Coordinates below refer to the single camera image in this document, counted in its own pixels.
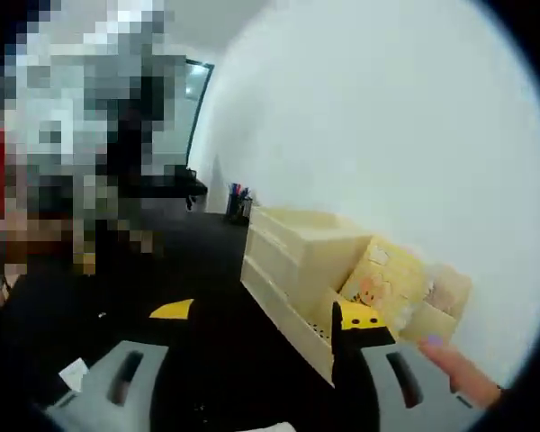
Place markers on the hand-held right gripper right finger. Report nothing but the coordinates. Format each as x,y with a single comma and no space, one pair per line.
378,382

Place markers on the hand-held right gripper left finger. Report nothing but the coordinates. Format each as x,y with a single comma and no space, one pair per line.
103,405

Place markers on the white cosmetic bottle slim cap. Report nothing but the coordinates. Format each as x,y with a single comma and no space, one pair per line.
74,373

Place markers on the yellow patterned cotton pad packet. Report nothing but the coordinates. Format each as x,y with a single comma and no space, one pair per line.
387,274

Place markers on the beige wooden drawer organizer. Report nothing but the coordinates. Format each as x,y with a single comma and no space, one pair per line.
297,234

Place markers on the person's right hand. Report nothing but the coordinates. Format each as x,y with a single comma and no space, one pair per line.
468,378

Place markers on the black table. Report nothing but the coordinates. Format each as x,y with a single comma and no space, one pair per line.
162,252

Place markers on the black mesh pen holder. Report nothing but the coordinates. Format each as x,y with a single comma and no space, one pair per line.
239,211

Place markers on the bunch of coloured pens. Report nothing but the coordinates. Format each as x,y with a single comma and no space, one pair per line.
239,190

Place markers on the dark furniture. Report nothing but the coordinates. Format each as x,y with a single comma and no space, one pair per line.
193,180

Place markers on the glass door dark frame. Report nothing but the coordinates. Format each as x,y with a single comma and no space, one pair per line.
198,112

